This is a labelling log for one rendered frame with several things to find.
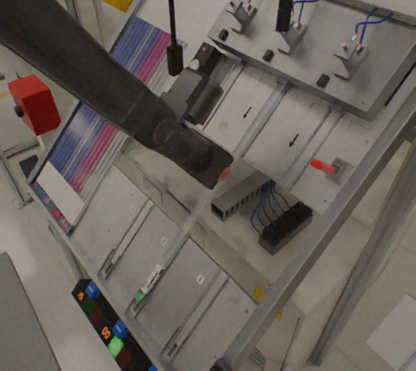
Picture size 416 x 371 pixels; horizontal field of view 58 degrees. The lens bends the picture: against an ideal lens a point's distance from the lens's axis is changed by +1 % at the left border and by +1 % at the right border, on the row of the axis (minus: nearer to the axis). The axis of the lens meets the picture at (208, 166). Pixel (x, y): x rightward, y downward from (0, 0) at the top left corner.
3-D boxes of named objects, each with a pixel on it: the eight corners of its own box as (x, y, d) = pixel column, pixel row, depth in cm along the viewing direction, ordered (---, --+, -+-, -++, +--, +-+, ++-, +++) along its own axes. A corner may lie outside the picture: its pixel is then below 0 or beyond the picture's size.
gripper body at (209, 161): (196, 130, 65) (172, 112, 58) (236, 159, 59) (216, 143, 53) (174, 160, 65) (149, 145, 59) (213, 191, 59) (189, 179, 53)
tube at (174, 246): (143, 301, 72) (139, 301, 71) (139, 295, 72) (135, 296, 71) (293, 76, 66) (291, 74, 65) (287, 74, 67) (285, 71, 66)
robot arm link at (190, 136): (135, 139, 52) (161, 156, 49) (161, 97, 52) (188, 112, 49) (162, 154, 58) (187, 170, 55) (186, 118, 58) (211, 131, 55)
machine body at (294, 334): (273, 400, 125) (305, 316, 82) (152, 262, 163) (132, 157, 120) (376, 282, 156) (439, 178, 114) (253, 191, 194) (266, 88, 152)
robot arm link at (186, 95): (104, 111, 48) (149, 139, 44) (152, 36, 48) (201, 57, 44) (153, 141, 58) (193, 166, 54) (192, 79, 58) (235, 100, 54)
